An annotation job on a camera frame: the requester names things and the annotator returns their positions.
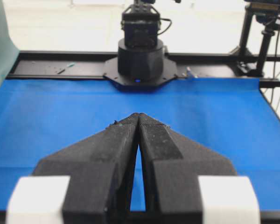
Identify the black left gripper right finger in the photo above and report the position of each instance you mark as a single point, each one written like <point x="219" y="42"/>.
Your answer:
<point x="187" y="183"/>

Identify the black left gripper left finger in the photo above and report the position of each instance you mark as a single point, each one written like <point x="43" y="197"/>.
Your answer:
<point x="81" y="183"/>

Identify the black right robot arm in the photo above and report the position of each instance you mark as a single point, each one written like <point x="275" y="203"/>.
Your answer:
<point x="141" y="60"/>

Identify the blue table cloth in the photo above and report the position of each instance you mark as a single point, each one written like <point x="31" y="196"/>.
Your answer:
<point x="230" y="116"/>

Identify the black aluminium table frame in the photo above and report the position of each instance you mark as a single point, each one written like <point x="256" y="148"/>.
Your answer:
<point x="202" y="71"/>

